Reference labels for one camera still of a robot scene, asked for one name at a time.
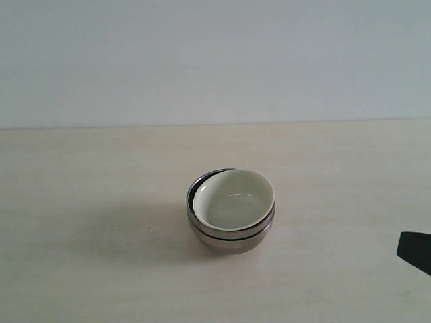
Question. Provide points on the stainless steel bowl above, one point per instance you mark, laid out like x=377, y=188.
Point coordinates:
x=197, y=202
x=232, y=246

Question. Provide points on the cream ceramic bowl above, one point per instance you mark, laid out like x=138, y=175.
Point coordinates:
x=235, y=200

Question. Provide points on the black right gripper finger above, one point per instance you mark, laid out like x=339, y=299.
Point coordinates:
x=415, y=249

